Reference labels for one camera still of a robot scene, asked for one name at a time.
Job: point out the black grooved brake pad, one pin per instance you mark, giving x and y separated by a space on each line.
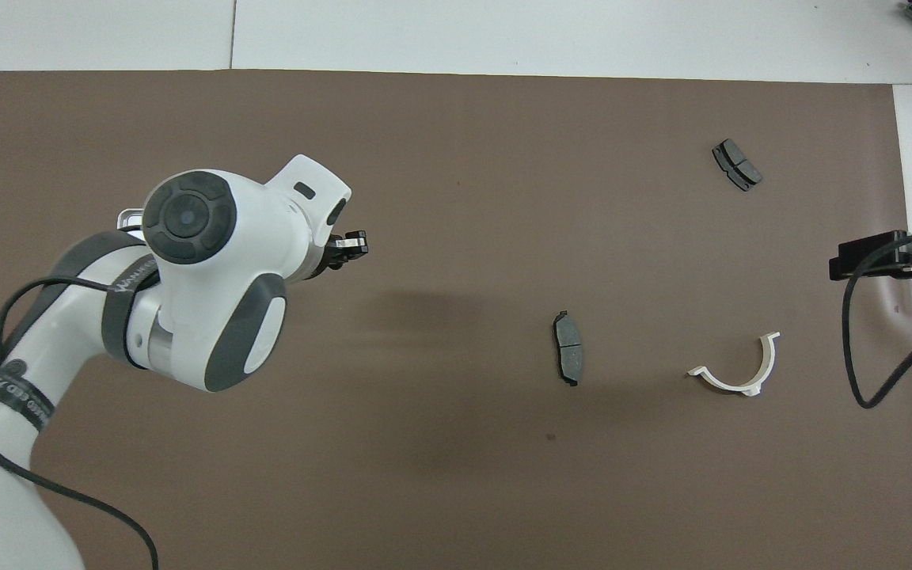
737 165

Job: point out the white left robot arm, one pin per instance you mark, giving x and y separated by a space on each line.
210 269

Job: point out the gray slim brake pad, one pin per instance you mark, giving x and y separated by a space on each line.
569 348

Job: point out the white semicircular bracket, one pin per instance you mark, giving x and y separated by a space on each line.
741 388

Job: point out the silver metal tray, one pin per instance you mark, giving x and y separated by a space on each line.
128 215

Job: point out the brown paper mat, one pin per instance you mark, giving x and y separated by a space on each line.
424 158

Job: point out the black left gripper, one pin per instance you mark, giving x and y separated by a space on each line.
333 253

